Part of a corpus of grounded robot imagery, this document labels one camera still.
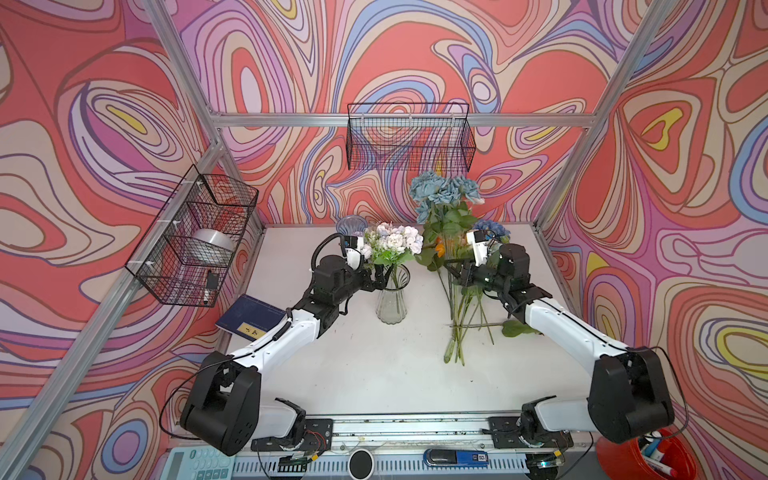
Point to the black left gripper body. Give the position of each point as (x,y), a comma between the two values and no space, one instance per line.
(358,282)

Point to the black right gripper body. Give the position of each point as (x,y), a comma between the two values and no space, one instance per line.
(488,276)

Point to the clear ribbed glass vase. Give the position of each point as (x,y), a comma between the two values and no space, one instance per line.
(391,307)

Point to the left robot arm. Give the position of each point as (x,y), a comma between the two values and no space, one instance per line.
(225,407)

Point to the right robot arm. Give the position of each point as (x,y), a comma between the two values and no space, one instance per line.
(628,393)

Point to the purple blue glass vase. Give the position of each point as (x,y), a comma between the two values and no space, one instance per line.
(352,225)

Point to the mixed flower bouquet pile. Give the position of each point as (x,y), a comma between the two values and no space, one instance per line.
(474,288)

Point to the dark blue notebook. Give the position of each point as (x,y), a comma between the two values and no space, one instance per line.
(250,318)

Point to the white tape roll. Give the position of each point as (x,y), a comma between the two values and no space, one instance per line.
(211,247)

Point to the round black speaker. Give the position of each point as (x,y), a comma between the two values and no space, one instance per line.
(361,464)

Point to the blue black device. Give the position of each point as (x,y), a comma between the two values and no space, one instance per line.
(453,458)

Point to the teal calculator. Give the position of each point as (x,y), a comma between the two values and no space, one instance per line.
(197,463)

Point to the red pen cup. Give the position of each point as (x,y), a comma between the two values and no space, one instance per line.
(660,455)

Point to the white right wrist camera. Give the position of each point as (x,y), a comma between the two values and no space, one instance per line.
(479,243)

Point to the black wire basket back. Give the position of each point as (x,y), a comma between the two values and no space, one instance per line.
(410,137)

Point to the black wire basket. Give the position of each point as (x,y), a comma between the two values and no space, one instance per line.
(185,257)
(410,137)

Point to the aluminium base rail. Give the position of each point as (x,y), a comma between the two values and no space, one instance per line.
(398,442)

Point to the black wire basket left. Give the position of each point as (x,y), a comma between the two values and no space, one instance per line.
(185,257)

